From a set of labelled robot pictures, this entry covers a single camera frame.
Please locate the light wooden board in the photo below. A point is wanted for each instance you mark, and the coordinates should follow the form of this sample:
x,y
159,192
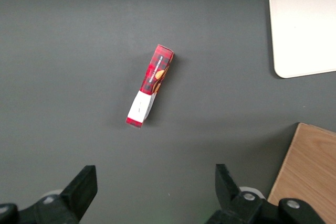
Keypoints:
x,y
307,166

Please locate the white plastic tray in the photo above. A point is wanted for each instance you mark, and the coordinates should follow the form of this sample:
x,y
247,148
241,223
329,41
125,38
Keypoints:
x,y
304,24

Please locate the red cookie box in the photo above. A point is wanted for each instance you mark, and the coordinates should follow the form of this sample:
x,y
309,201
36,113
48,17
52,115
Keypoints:
x,y
150,85

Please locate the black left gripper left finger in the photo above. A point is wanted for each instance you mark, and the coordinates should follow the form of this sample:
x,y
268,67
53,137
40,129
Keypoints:
x,y
76,195

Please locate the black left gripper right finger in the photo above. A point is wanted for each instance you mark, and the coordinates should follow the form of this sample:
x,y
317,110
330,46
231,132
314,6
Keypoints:
x,y
236,200

